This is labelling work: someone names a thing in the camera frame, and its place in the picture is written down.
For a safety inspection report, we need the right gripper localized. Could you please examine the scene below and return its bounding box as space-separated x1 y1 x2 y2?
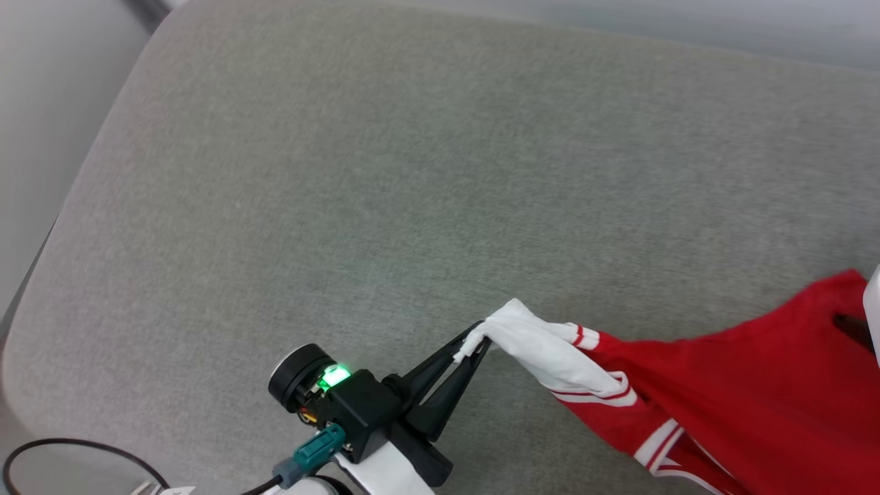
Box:
834 265 880 358

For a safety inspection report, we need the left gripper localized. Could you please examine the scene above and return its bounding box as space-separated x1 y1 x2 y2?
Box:
268 321 492 495

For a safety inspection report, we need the red basketball jersey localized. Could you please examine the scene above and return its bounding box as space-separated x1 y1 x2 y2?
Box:
452 269 880 495

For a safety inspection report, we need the grey fabric sofa cushion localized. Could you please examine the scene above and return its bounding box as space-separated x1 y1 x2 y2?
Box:
0 0 880 495

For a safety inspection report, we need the left arm teal-plug cable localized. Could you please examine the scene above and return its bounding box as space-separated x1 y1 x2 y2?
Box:
239 423 347 495

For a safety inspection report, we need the thin black cable loop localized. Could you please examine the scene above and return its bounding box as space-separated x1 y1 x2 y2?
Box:
2 437 171 495

